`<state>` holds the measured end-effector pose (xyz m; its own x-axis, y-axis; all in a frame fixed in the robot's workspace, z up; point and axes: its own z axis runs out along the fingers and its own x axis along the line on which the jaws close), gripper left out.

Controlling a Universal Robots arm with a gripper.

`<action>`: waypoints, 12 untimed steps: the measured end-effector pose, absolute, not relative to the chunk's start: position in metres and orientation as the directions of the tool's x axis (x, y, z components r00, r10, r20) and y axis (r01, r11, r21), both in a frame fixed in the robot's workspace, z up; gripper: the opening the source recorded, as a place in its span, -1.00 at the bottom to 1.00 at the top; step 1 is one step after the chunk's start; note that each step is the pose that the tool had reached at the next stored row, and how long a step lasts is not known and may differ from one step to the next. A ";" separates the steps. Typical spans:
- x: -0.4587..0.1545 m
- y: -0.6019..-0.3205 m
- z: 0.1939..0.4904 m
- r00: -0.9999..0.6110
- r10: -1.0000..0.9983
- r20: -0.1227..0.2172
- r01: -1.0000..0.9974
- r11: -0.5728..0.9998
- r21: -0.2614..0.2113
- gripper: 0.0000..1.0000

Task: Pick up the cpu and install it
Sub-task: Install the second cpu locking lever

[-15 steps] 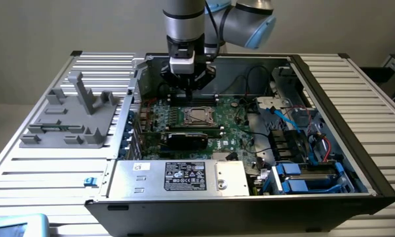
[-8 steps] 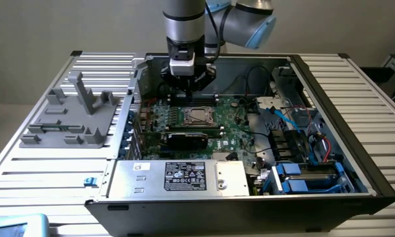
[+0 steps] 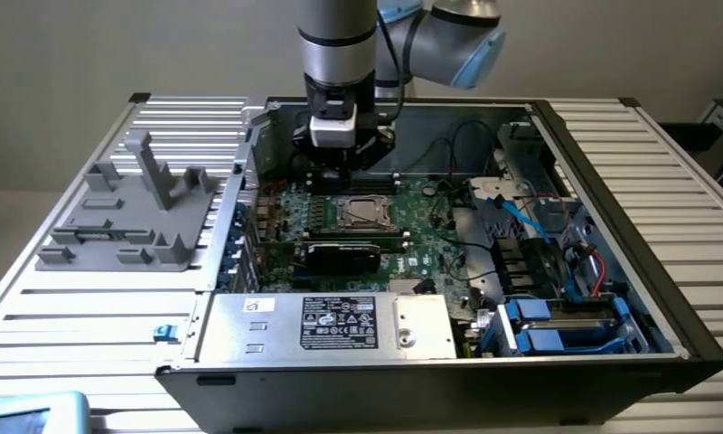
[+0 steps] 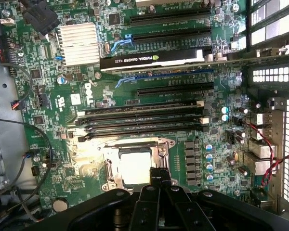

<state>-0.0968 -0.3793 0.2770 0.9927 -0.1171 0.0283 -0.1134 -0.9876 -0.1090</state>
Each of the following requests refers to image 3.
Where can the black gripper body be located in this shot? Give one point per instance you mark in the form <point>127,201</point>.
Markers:
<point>336,159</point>

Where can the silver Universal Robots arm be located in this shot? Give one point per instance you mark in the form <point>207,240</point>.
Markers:
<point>336,45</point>

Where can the metal CPU socket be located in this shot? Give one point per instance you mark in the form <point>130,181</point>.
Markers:
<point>363,212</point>

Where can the black RAM slot bank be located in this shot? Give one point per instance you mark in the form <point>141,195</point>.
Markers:
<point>355,234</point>
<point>372,185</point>

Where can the round coin battery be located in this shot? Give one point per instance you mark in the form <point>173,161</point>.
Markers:
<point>428,190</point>

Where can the green motherboard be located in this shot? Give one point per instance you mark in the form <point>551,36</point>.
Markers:
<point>422,217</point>

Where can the black graphics card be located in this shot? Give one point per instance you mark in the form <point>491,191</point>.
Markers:
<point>343,260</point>

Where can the metal disk bay cage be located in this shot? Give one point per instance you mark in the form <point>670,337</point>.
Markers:
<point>518,153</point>

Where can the silver chipset heatsink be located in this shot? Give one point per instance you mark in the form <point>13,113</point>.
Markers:
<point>403,286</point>

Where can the black table corner cap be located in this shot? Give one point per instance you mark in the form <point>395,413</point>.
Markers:
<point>628,102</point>
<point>139,97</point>

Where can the black power supply label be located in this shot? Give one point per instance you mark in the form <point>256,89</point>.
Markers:
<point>338,323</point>

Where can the grey parts rack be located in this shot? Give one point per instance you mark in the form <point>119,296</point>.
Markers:
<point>126,217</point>

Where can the black fan shroud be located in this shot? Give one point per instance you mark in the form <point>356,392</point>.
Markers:
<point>527,267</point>

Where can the silver power supply unit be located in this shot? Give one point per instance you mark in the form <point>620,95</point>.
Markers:
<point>258,334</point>

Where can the blue plastic clip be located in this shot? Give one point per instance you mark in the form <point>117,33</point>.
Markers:
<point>163,333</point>

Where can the black open PC case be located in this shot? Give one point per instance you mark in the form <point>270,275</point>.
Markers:
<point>396,398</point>

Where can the teal edged tablet device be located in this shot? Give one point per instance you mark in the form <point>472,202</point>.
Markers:
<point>66,413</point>

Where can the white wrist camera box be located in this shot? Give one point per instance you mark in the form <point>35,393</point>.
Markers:
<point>334,132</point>

